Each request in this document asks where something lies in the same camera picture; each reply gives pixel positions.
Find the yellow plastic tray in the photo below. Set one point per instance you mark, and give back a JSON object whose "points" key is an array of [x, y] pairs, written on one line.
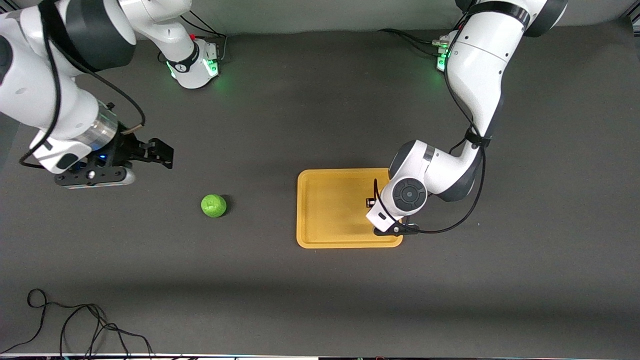
{"points": [[335, 210]]}

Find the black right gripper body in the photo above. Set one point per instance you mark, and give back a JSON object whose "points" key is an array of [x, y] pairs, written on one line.
{"points": [[121, 150]]}

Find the aluminium frame rail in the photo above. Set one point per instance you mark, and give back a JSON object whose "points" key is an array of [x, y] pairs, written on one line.
{"points": [[635, 19]]}

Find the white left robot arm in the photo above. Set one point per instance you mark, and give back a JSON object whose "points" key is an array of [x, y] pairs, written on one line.
{"points": [[480, 65]]}

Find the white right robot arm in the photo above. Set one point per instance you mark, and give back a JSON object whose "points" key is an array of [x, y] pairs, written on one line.
{"points": [[30, 85]]}

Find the dark grey table mat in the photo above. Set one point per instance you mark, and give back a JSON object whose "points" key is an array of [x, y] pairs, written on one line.
{"points": [[300, 125]]}

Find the green apple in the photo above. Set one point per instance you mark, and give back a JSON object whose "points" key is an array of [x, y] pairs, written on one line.
{"points": [[213, 205]]}

